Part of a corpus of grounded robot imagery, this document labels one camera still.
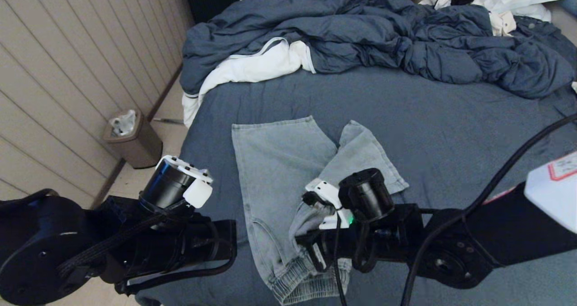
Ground dark blue denim jacket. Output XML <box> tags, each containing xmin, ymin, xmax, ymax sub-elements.
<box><xmin>514</xmin><ymin>15</ymin><xmax>577</xmax><ymax>79</ymax></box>

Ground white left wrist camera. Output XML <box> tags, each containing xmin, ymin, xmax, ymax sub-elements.
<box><xmin>156</xmin><ymin>155</ymin><xmax>213</xmax><ymax>209</ymax></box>

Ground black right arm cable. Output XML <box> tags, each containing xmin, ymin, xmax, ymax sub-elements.
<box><xmin>399</xmin><ymin>112</ymin><xmax>577</xmax><ymax>306</ymax></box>

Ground dark blue bed sheet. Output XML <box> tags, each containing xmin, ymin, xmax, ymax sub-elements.
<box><xmin>128</xmin><ymin>65</ymin><xmax>577</xmax><ymax>306</ymax></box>

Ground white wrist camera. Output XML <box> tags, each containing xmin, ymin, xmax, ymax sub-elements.
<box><xmin>306</xmin><ymin>178</ymin><xmax>355</xmax><ymax>231</ymax></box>
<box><xmin>156</xmin><ymin>155</ymin><xmax>213</xmax><ymax>209</ymax></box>

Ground brown metal trash bin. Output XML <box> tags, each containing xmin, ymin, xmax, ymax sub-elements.
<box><xmin>103</xmin><ymin>110</ymin><xmax>163</xmax><ymax>169</ymax></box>

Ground light blue denim shorts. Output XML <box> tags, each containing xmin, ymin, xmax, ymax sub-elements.
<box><xmin>231</xmin><ymin>115</ymin><xmax>410</xmax><ymax>306</ymax></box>

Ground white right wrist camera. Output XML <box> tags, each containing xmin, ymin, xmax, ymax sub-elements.
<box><xmin>306</xmin><ymin>178</ymin><xmax>355</xmax><ymax>231</ymax></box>

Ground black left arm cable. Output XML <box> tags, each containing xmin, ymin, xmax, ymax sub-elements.
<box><xmin>59</xmin><ymin>207</ymin><xmax>237</xmax><ymax>296</ymax></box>

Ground crumpled dark blue duvet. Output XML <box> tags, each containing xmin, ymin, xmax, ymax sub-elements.
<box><xmin>180</xmin><ymin>0</ymin><xmax>577</xmax><ymax>100</ymax></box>

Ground cream button shirt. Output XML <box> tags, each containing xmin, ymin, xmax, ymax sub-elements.
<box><xmin>418</xmin><ymin>0</ymin><xmax>517</xmax><ymax>37</ymax></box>

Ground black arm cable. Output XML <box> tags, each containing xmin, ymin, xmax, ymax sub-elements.
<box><xmin>59</xmin><ymin>207</ymin><xmax>237</xmax><ymax>296</ymax></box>
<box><xmin>399</xmin><ymin>112</ymin><xmax>577</xmax><ymax>306</ymax></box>

